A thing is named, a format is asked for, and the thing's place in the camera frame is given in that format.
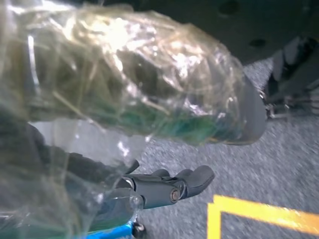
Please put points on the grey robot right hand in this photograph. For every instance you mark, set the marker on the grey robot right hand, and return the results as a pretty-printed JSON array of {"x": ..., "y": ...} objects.
[{"x": 112, "y": 76}]

